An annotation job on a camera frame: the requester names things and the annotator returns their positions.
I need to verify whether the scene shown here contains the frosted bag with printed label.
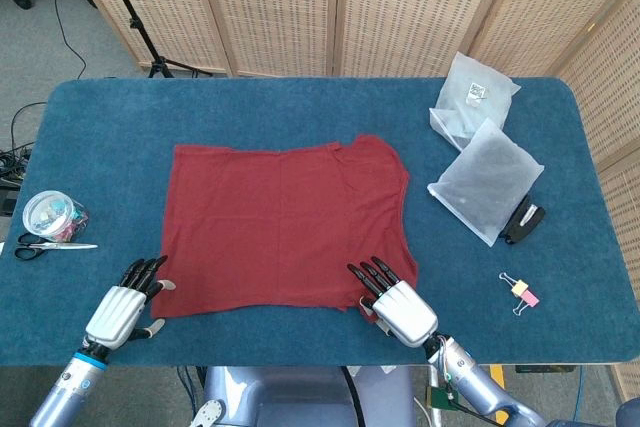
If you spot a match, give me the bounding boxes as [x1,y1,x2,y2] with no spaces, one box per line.
[428,51,521,151]

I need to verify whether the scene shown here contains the plain frosted plastic bag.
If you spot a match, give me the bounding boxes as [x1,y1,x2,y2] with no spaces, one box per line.
[427,117,545,247]

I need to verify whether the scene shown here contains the yellow binder clip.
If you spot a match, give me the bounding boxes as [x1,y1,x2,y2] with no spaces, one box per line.
[498,271,529,297]

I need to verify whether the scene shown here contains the thick black torso cable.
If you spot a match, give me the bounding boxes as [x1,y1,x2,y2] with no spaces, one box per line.
[341,366,365,427]

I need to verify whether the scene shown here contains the black tripod stand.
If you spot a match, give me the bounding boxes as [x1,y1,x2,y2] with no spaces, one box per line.
[92,0,214,79]

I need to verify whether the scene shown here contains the clear jar of clips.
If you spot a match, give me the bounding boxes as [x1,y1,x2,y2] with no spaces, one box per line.
[22,190,90,243]

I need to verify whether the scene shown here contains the blue-grey robot torso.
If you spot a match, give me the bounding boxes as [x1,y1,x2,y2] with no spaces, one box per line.
[189,365,416,427]

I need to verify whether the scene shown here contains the blue cable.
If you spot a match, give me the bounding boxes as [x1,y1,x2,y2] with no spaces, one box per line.
[574,365,587,427]
[177,365,202,418]

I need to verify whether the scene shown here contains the black stapler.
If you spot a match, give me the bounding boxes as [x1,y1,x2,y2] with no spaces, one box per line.
[501,195,547,246]

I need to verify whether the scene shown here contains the pink binder clip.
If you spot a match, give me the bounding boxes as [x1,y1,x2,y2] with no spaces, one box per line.
[512,289,540,317]

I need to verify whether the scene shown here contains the red T-shirt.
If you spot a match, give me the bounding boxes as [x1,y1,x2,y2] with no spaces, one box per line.
[150,134,420,322]

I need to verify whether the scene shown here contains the black floor cable bundle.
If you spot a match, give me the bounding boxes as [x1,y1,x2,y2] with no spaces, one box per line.
[0,101,49,188]

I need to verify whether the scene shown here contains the thin black floor cable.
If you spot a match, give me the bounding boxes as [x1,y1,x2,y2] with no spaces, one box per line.
[52,0,87,79]

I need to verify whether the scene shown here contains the small flat black box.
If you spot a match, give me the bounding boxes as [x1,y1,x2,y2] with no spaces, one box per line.
[514,365,575,374]

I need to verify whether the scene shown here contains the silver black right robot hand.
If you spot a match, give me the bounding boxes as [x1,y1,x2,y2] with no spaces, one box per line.
[347,256,440,349]

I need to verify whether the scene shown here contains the white table leg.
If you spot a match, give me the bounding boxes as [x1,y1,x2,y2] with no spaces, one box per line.
[428,365,443,427]

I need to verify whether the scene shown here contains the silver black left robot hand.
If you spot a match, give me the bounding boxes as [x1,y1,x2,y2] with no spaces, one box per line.
[83,255,177,352]

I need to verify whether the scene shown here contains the blue table cover mat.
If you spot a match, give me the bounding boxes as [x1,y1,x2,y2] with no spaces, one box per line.
[0,77,629,367]

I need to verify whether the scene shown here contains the black-handled scissors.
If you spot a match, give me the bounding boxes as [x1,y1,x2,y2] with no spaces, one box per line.
[13,232,99,261]

